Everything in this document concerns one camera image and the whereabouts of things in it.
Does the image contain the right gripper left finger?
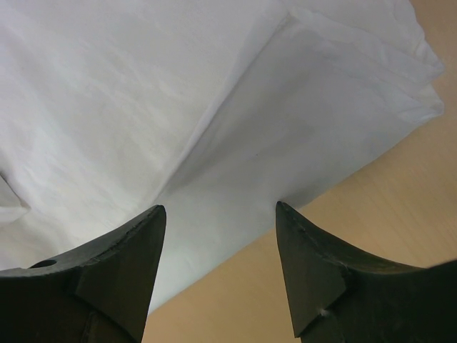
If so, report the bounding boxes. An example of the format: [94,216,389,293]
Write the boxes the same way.
[1,205,166,342]

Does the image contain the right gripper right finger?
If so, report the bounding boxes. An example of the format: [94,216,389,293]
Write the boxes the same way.
[276,202,456,342]

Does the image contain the white long sleeve shirt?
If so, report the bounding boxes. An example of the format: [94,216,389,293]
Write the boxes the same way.
[1,1,443,308]

